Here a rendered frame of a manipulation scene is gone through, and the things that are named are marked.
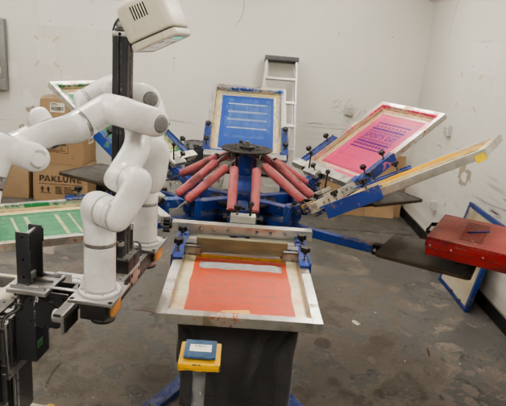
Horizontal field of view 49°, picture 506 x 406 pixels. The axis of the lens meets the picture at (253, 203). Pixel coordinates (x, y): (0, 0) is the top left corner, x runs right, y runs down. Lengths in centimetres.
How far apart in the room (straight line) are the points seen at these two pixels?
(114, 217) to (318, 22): 516
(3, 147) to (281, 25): 522
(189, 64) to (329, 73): 160
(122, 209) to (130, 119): 25
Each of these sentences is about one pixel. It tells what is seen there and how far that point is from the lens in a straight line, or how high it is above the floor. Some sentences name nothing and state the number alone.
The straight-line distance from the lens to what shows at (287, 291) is 225.
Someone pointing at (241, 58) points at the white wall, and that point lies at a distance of 644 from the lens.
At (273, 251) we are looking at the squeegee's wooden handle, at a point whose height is 102.
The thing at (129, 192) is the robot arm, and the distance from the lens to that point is 158.
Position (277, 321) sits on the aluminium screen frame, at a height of 99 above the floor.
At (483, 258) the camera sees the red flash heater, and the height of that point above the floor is 107.
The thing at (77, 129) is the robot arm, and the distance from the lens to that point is 155.
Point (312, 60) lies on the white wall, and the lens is 648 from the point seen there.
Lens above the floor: 191
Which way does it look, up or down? 16 degrees down
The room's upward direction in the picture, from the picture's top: 5 degrees clockwise
